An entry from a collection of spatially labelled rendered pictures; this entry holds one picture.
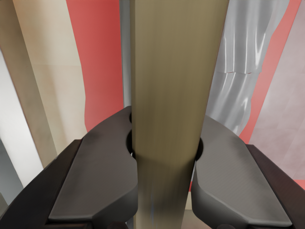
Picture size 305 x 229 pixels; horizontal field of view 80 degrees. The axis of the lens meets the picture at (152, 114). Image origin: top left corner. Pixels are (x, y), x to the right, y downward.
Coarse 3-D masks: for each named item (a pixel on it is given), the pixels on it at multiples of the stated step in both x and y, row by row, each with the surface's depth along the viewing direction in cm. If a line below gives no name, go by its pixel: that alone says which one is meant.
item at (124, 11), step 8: (120, 0) 11; (128, 0) 11; (120, 8) 11; (128, 8) 11; (120, 16) 11; (128, 16) 11; (120, 24) 11; (128, 24) 11; (120, 32) 11; (128, 32) 11; (128, 40) 12; (128, 48) 12; (128, 56) 12; (128, 64) 12; (128, 72) 13; (128, 80) 13; (128, 88) 13; (128, 96) 14; (128, 104) 14
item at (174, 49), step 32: (160, 0) 5; (192, 0) 5; (224, 0) 5; (160, 32) 5; (192, 32) 5; (160, 64) 6; (192, 64) 6; (160, 96) 6; (192, 96) 6; (160, 128) 7; (192, 128) 7; (160, 160) 8; (192, 160) 8; (160, 192) 9; (160, 224) 10
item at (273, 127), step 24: (96, 72) 21; (120, 72) 21; (264, 72) 21; (96, 96) 22; (120, 96) 22; (264, 96) 22; (288, 96) 22; (96, 120) 24; (264, 120) 24; (288, 120) 24; (264, 144) 26; (288, 144) 26; (288, 168) 28
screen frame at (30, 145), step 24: (0, 0) 16; (0, 24) 16; (0, 48) 16; (24, 48) 19; (0, 72) 17; (24, 72) 19; (0, 96) 18; (24, 96) 19; (0, 120) 20; (24, 120) 20; (24, 144) 21; (48, 144) 24; (24, 168) 23; (192, 216) 32
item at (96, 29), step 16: (80, 0) 17; (96, 0) 17; (112, 0) 17; (304, 0) 17; (80, 16) 18; (96, 16) 18; (112, 16) 18; (288, 16) 18; (304, 16) 18; (80, 32) 19; (96, 32) 19; (112, 32) 19; (288, 32) 19; (304, 32) 19; (80, 48) 19; (96, 48) 19; (112, 48) 19; (272, 48) 19; (288, 48) 19; (304, 48) 19; (96, 64) 20; (112, 64) 20; (272, 64) 20; (288, 64) 20; (304, 64) 20
